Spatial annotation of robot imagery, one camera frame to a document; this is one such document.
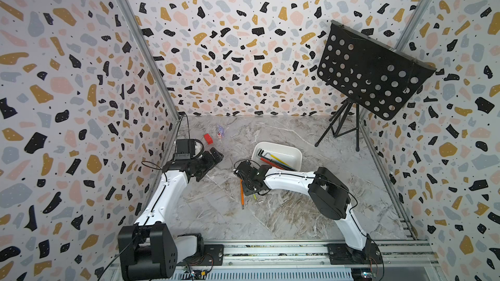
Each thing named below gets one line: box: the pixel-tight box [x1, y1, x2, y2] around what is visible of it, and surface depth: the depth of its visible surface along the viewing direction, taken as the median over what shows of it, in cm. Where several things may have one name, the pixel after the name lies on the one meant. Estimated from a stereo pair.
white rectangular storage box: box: [251, 141, 303, 172], surface depth 105 cm
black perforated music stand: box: [315, 20, 438, 153], surface depth 79 cm
